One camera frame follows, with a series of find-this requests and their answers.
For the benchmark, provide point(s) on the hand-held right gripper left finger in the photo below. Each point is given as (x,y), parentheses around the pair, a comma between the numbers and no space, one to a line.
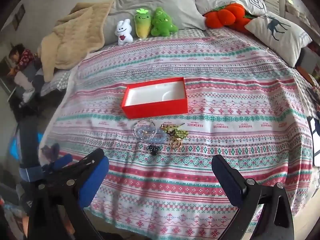
(96,177)

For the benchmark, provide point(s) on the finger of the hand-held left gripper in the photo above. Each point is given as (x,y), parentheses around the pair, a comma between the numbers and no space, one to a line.
(62,160)

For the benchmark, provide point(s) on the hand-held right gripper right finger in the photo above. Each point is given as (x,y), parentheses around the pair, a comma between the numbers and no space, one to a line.
(227,180)

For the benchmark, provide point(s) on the red jewelry box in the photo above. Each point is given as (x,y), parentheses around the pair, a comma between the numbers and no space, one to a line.
(155,110)

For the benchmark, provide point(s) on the blue plastic stool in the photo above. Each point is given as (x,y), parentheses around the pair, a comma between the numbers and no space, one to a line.
(13,147)

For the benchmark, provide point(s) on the patterned bedspread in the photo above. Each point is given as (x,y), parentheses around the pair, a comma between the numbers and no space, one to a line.
(225,130)

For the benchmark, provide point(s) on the beige quilted blanket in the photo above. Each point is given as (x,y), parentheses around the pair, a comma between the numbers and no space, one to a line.
(72,37)

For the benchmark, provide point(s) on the white rabbit plush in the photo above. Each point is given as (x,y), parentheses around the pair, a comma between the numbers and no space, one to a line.
(123,31)

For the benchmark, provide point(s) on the white deer print pillow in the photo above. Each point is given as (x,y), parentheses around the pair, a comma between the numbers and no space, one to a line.
(280,35)

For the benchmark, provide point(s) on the yellow green carrot plush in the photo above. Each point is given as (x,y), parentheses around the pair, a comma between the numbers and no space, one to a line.
(143,23)

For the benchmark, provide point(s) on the orange pumpkin plush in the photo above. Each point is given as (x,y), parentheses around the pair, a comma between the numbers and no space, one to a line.
(222,17)

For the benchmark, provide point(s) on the green tree plush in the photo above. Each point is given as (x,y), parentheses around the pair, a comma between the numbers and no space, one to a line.
(162,22)

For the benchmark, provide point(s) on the stack of books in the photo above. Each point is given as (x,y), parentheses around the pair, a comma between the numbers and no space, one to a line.
(270,0)

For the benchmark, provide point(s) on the small dark wall picture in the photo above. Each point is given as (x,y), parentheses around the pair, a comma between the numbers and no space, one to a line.
(19,16)

